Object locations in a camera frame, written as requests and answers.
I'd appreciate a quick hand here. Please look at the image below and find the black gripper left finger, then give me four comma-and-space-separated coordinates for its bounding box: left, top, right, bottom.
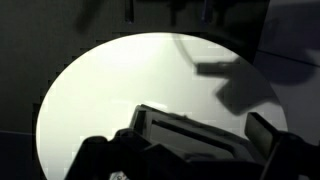
129, 104, 250, 162

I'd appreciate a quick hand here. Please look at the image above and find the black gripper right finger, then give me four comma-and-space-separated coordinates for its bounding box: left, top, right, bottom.
245, 112, 285, 162

